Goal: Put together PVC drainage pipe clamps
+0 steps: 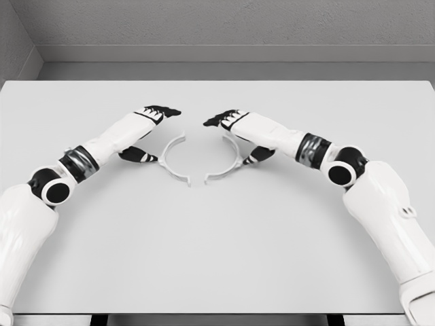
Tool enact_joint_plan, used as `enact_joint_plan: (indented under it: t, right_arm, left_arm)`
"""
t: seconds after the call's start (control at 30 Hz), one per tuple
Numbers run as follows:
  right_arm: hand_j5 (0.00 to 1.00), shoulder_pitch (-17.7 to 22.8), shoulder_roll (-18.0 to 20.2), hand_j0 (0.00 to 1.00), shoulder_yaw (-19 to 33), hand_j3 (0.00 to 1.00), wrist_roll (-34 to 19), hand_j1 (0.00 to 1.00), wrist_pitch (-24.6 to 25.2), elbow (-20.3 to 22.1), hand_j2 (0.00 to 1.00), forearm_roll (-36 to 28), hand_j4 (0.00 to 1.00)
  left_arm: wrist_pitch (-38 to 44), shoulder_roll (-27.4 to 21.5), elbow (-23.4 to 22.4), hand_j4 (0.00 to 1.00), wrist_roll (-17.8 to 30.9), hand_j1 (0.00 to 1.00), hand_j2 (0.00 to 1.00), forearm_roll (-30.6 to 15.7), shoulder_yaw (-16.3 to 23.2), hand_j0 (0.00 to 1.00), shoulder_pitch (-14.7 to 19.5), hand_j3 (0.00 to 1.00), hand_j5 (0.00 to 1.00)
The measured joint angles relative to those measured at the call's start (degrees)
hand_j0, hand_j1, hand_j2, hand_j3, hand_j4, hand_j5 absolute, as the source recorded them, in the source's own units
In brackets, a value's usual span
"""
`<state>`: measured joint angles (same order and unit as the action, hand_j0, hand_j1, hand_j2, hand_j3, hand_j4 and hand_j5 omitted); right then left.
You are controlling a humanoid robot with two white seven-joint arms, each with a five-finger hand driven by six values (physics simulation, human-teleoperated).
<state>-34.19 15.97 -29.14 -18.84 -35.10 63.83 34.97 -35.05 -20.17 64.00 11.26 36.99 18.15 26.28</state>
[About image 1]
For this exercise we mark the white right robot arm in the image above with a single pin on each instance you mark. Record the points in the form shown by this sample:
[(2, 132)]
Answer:
[(377, 203)]

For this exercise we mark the left robot hand striped fingers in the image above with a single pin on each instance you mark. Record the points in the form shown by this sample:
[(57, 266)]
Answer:
[(142, 120)]

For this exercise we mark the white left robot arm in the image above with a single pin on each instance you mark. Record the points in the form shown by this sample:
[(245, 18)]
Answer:
[(30, 217)]

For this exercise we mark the right robot hand striped fingers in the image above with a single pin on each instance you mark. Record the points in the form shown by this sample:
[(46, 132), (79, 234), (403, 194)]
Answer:
[(258, 130)]

